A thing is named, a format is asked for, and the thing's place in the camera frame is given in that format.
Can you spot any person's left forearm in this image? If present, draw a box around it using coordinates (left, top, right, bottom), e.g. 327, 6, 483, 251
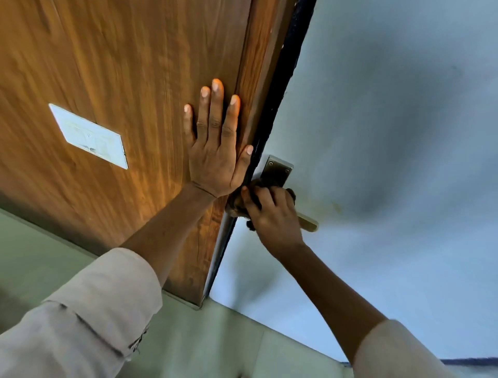
0, 182, 217, 378

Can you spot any person's right forearm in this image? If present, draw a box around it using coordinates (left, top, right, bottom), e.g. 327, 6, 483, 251
272, 242, 458, 378

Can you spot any person's right hand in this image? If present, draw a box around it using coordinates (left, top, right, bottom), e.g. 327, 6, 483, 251
240, 186, 306, 261

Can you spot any person's left hand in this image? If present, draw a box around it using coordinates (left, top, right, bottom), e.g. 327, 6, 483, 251
183, 79, 254, 198

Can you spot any brown wooden door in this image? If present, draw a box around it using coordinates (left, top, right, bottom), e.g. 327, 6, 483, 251
0, 0, 298, 309

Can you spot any brown cleaning cloth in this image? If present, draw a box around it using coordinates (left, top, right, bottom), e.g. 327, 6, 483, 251
225, 178, 297, 232

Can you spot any black door edge strip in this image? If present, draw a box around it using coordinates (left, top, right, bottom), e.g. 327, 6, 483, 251
204, 0, 317, 302

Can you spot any white rectangular door sign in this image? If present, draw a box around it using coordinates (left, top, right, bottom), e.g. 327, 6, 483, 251
49, 103, 129, 170

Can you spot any brass door handle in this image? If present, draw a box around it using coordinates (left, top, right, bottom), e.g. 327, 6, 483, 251
260, 154, 319, 233

